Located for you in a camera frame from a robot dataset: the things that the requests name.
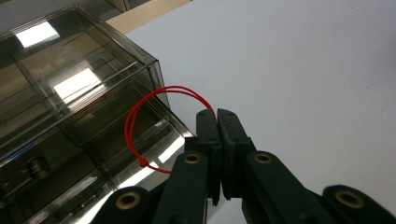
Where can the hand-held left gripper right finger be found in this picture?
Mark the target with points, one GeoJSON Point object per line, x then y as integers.
{"type": "Point", "coordinates": [233, 140]}

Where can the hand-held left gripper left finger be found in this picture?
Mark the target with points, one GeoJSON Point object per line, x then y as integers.
{"type": "Point", "coordinates": [208, 140]}

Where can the white table board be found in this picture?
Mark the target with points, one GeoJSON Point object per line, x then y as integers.
{"type": "Point", "coordinates": [295, 77]}

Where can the wooden table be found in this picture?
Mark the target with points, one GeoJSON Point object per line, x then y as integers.
{"type": "Point", "coordinates": [146, 14]}

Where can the smoky transparent drawer box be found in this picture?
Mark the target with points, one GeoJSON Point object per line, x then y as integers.
{"type": "Point", "coordinates": [77, 124]}

